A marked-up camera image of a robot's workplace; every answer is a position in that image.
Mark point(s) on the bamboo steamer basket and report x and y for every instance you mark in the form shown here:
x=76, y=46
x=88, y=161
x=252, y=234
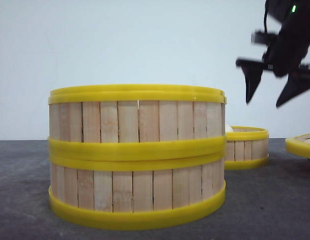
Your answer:
x=246, y=148
x=136, y=123
x=202, y=197

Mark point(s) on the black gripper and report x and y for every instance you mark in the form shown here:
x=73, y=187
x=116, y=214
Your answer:
x=285, y=51

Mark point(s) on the woven bamboo steamer lid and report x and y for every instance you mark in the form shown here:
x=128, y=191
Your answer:
x=299, y=145

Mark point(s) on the large white bun right basket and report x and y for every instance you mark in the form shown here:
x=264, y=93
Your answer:
x=228, y=129

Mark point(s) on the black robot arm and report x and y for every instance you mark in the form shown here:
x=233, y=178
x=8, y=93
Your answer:
x=281, y=5

